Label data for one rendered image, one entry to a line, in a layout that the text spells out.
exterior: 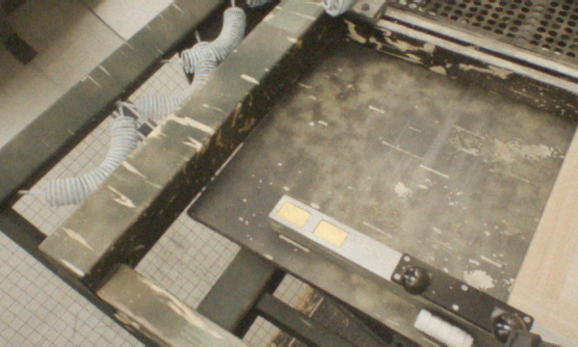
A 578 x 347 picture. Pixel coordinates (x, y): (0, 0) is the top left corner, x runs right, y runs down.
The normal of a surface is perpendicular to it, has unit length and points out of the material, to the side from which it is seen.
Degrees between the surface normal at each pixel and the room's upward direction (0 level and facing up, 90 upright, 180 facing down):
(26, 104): 90
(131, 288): 57
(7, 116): 90
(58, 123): 90
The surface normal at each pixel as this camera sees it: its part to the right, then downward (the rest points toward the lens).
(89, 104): 0.41, -0.25
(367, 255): -0.06, -0.58
